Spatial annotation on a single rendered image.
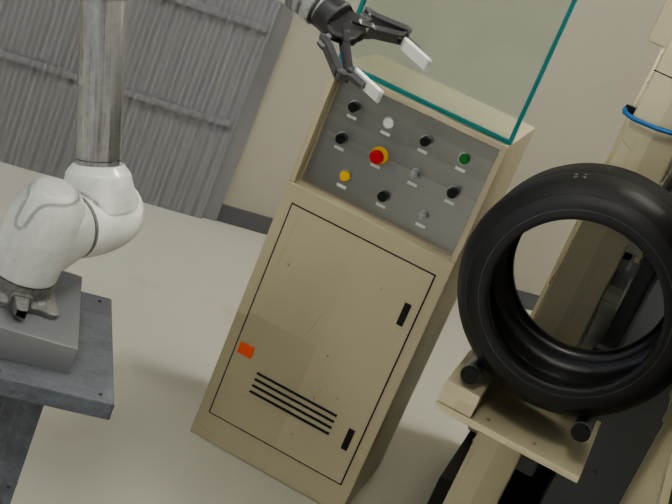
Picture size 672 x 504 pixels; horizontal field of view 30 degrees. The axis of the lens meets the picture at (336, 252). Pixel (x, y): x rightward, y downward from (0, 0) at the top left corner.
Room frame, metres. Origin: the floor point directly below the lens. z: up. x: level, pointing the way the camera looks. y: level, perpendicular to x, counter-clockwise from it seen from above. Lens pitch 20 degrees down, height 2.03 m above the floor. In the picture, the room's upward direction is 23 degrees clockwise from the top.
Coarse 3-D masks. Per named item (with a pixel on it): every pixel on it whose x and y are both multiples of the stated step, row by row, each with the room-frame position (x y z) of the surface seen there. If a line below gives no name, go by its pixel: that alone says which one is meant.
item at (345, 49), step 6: (348, 24) 2.30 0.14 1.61; (342, 30) 2.30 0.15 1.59; (348, 30) 2.29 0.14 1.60; (348, 36) 2.28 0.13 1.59; (342, 42) 2.28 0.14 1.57; (348, 42) 2.28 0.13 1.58; (342, 48) 2.28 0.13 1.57; (348, 48) 2.27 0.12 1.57; (342, 54) 2.27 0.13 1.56; (348, 54) 2.25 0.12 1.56; (342, 60) 2.26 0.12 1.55; (348, 60) 2.24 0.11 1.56; (342, 66) 2.26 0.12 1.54; (348, 66) 2.23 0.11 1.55; (348, 72) 2.23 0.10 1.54
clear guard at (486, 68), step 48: (384, 0) 3.50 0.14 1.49; (432, 0) 3.48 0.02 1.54; (480, 0) 3.45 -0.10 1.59; (528, 0) 3.42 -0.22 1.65; (576, 0) 3.39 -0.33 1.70; (384, 48) 3.49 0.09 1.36; (432, 48) 3.47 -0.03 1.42; (480, 48) 3.44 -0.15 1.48; (528, 48) 3.41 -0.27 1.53; (432, 96) 3.45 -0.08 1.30; (480, 96) 3.43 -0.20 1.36; (528, 96) 3.39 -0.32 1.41
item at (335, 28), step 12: (324, 0) 2.31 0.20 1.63; (336, 0) 2.32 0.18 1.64; (324, 12) 2.30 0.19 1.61; (336, 12) 2.30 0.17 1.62; (348, 12) 2.34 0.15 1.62; (312, 24) 2.33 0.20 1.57; (324, 24) 2.30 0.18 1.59; (336, 24) 2.31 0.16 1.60; (336, 36) 2.29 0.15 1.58; (360, 36) 2.31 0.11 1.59
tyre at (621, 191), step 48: (528, 192) 2.69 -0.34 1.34; (576, 192) 2.66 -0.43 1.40; (624, 192) 2.66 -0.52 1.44; (480, 240) 2.69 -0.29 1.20; (480, 288) 2.66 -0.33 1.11; (480, 336) 2.66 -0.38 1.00; (528, 336) 2.89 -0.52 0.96; (528, 384) 2.62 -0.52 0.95; (576, 384) 2.81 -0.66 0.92; (624, 384) 2.58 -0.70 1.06
